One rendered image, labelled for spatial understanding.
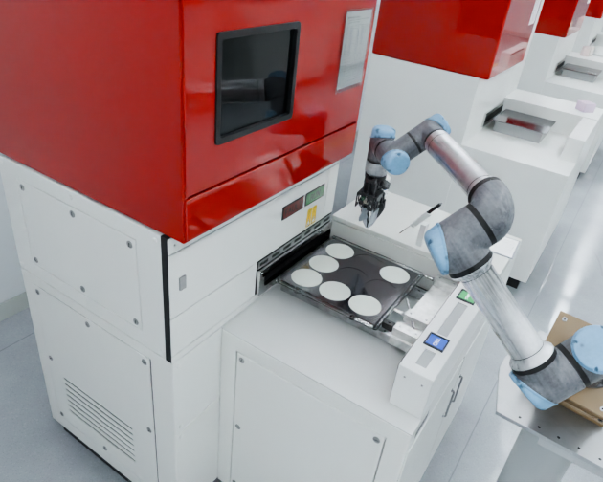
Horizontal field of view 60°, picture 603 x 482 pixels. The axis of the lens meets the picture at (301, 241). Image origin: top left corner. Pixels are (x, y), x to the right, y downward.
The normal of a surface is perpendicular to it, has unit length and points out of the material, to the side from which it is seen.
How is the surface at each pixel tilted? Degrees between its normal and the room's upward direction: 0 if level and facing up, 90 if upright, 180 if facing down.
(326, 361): 0
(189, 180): 90
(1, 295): 90
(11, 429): 0
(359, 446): 90
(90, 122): 90
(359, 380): 0
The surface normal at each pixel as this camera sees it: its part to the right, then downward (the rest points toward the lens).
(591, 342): -0.28, -0.40
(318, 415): -0.55, 0.39
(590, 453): 0.10, -0.85
